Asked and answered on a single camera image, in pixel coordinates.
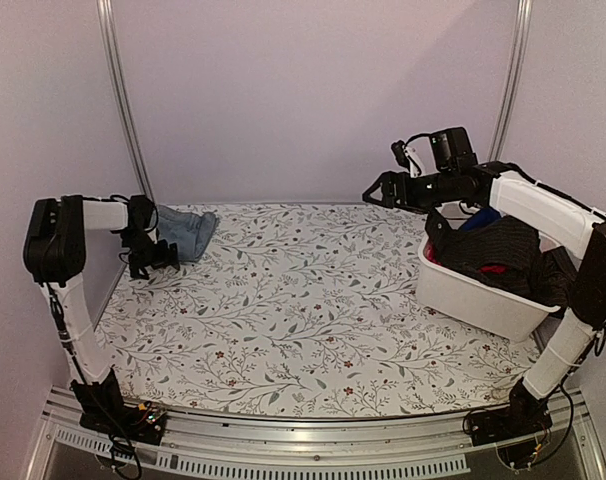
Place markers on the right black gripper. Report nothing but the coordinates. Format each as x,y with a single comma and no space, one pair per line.
390,179

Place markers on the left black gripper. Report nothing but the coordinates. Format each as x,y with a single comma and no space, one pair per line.
165,257

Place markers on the light blue denim skirt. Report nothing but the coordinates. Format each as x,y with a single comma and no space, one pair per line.
190,232

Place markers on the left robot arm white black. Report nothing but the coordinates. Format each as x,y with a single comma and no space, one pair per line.
55,254

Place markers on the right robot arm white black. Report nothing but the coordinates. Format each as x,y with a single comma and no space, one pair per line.
561,219

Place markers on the white plastic laundry basket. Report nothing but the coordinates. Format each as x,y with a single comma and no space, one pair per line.
467,300

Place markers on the red garment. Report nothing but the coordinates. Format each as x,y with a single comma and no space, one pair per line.
430,255

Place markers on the blue garment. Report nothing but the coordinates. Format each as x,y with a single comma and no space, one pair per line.
482,218

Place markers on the black striped garment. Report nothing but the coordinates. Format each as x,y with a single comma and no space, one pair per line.
545,277

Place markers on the floral patterned table mat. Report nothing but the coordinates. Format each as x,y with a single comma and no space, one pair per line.
303,311

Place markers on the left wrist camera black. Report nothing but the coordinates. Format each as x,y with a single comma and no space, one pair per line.
142,214

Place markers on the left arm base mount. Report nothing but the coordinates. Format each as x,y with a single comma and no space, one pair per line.
104,411

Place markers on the right aluminium frame post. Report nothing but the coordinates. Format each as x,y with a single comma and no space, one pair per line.
515,67

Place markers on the aluminium frame post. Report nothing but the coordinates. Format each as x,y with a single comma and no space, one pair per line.
116,73
515,67

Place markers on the left aluminium frame post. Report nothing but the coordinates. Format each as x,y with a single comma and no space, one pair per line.
116,73

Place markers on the aluminium front rail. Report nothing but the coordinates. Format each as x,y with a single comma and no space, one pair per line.
213,445

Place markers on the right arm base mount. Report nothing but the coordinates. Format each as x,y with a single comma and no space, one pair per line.
523,415

